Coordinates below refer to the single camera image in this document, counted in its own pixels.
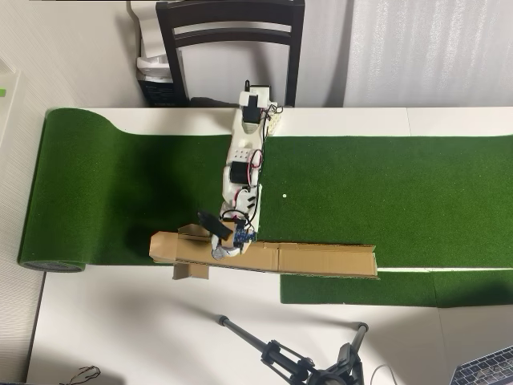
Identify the brown cardboard ramp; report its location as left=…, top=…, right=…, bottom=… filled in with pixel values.
left=148, top=224, right=380, bottom=282

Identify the dark brown wooden chair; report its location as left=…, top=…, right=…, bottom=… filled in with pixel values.
left=155, top=0, right=305, bottom=109

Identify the long green turf mat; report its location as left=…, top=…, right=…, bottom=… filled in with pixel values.
left=18, top=107, right=513, bottom=274

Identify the thin white cable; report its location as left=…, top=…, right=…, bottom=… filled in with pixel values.
left=370, top=363, right=398, bottom=385

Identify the white corrugated packaging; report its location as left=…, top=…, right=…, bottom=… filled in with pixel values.
left=128, top=0, right=172, bottom=59

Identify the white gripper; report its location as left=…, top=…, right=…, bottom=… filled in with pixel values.
left=197, top=184, right=264, bottom=258

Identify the short green turf mat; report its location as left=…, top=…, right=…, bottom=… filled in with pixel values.
left=279, top=269, right=513, bottom=309

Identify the white curtain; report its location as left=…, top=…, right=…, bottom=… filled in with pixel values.
left=343, top=0, right=513, bottom=108

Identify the dark printed box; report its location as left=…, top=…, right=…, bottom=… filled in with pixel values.
left=135, top=55, right=189, bottom=108

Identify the black camera tripod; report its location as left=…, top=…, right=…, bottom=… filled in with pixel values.
left=214, top=314, right=370, bottom=385

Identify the translucent white container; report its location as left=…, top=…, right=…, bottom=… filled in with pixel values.
left=0, top=59, right=22, bottom=150

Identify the blue wrist camera board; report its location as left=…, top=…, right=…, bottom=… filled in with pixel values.
left=233, top=228, right=257, bottom=246

